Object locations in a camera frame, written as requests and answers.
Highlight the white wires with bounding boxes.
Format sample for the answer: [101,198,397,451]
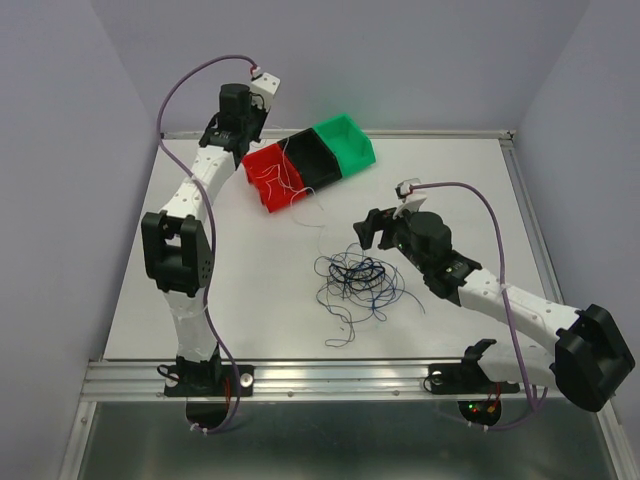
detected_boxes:
[255,144,329,256]

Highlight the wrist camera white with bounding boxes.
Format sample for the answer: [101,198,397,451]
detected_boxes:
[250,73,281,112]
[393,178,427,219]

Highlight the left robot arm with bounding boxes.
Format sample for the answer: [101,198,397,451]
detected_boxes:
[141,73,280,394]

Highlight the blue black wire bundle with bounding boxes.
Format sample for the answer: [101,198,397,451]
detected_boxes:
[313,242,426,349]

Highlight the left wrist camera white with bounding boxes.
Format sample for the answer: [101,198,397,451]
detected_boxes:
[250,73,281,112]

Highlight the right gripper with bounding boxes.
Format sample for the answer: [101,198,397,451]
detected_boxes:
[353,200,430,274]

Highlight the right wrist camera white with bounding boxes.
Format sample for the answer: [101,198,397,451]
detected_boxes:
[393,178,427,219]

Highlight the red plastic bin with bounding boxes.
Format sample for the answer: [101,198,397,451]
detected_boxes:
[242,143,307,213]

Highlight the black plastic bin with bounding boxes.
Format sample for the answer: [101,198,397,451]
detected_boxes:
[277,128,342,191]

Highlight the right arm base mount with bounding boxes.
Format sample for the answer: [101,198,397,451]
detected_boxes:
[422,362,520,395]

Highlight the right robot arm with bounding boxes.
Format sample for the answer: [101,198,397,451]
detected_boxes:
[354,208,636,412]

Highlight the aluminium front rail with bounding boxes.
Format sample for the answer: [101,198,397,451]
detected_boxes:
[79,355,616,401]

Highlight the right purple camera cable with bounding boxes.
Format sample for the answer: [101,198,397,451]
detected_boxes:
[409,180,549,432]

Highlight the green plastic bin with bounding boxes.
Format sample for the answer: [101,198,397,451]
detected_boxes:
[313,114,376,178]

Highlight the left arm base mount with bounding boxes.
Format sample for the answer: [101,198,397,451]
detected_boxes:
[156,364,255,398]

